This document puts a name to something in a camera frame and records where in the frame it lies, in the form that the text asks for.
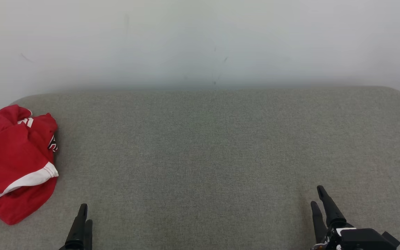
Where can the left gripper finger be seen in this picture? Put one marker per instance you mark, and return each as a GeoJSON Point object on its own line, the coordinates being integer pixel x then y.
{"type": "Point", "coordinates": [76, 227]}
{"type": "Point", "coordinates": [88, 238]}

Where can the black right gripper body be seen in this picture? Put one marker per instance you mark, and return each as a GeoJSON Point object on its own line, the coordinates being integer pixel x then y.
{"type": "Point", "coordinates": [330, 239]}

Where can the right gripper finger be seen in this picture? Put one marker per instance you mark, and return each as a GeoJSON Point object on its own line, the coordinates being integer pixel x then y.
{"type": "Point", "coordinates": [319, 222]}
{"type": "Point", "coordinates": [332, 211]}

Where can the red shorts with white stripe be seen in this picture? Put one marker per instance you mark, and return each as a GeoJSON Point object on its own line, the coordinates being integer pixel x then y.
{"type": "Point", "coordinates": [19, 206]}

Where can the grey fabric sofa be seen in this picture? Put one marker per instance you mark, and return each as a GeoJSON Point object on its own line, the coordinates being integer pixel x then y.
{"type": "Point", "coordinates": [203, 156]}

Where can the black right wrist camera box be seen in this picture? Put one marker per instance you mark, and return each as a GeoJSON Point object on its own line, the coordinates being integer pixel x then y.
{"type": "Point", "coordinates": [363, 239]}

